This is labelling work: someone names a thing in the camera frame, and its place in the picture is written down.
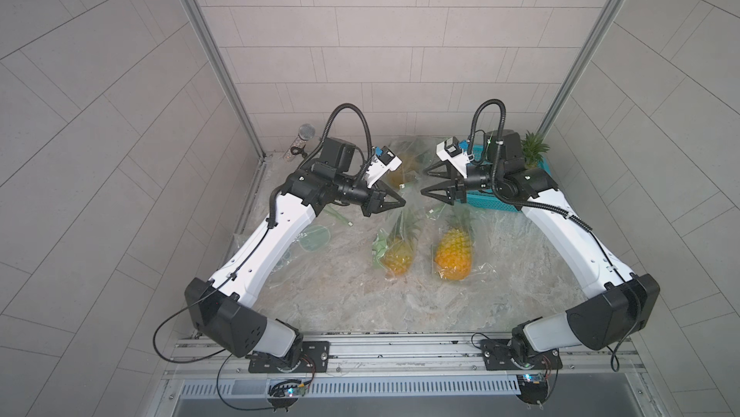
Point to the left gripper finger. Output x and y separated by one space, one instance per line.
382 187
389 202

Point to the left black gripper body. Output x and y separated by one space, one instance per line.
371 200

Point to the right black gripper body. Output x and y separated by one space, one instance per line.
455 188

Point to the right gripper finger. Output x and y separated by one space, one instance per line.
446 192
441 169

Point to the orange pineapple zip bag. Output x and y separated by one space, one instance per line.
378 245

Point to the orange pineapple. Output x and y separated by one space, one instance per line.
401 244

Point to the zip-top bag green pineapple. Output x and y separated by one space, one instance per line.
317 236

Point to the yellow pineapple zip bag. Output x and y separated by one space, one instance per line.
482 269

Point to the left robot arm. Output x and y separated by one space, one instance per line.
221 307

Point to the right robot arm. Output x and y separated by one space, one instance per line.
619 301

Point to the far bagged pineapple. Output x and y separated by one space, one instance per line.
406 173

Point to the far pineapple zip bag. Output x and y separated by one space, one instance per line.
424 148

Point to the yellow pineapple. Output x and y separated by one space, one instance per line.
454 254

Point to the teal plastic basket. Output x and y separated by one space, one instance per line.
484 200

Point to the black microphone stand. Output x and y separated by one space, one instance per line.
298 151

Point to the glitter silver microphone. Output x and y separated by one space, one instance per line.
305 134

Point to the left circuit board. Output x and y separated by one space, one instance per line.
283 395

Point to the circuit board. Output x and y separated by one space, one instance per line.
534 389
283 395

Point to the right circuit board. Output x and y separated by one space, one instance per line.
534 389

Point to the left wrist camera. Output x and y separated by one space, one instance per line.
384 160

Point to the aluminium mounting rail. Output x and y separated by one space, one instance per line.
386 355

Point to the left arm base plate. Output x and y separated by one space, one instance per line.
312 357

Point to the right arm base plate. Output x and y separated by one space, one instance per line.
498 355

